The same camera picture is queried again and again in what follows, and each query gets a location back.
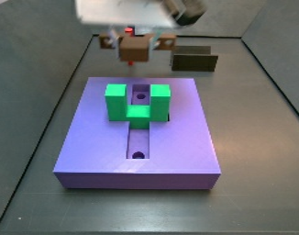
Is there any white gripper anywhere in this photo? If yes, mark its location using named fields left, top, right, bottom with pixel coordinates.
left=75, top=0, right=207, bottom=50

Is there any brown T-shaped block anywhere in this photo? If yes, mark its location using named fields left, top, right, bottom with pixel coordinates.
left=99, top=34, right=176, bottom=62

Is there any black angle fixture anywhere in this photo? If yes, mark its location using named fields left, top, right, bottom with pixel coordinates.
left=171, top=46, right=218, bottom=72

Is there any red peg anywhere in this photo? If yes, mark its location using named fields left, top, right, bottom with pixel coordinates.
left=126, top=26, right=135, bottom=66

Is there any green U-shaped block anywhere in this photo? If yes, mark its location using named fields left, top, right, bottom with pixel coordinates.
left=104, top=84, right=172, bottom=129

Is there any purple base block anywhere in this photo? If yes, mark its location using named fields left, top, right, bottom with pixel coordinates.
left=54, top=77, right=220, bottom=189

